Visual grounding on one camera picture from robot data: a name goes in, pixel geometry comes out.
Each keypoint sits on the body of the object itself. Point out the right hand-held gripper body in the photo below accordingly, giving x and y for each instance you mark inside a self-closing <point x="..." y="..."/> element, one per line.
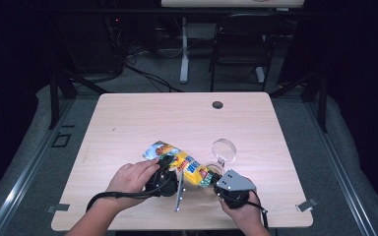
<point x="234" y="185"/>

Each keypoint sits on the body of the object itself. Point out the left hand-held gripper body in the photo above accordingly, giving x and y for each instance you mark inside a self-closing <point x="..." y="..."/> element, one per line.
<point x="162" y="185"/>

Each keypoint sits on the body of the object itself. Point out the yellow spout pouch green cap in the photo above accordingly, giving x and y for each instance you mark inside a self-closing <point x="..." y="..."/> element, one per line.
<point x="187" y="164"/>

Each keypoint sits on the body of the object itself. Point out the clear plastic jar hinged lid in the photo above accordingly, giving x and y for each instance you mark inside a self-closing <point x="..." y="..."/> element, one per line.
<point x="223" y="150"/>

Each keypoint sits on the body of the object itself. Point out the person's right hand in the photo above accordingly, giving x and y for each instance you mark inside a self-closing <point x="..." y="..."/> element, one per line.
<point x="246" y="214"/>

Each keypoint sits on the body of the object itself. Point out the person's left hand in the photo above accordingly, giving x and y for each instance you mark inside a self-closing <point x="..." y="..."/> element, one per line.
<point x="129" y="182"/>

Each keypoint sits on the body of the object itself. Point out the grey tape strip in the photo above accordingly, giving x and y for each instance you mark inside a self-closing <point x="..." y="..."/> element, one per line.
<point x="57" y="207"/>
<point x="306" y="205"/>

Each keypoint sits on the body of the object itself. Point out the white-legged background desk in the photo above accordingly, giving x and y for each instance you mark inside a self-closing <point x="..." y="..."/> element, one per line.
<point x="184" y="49"/>

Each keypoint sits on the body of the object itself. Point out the black folding chair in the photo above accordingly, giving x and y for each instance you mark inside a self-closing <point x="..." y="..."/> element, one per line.
<point x="242" y="39"/>

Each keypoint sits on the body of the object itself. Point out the aluminium floor rail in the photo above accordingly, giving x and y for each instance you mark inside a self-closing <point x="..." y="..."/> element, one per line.
<point x="26" y="170"/>
<point x="341" y="170"/>

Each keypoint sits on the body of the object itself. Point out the black metal frame stand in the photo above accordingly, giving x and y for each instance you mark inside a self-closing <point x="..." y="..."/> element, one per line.
<point x="54" y="98"/>
<point x="323" y="101"/>

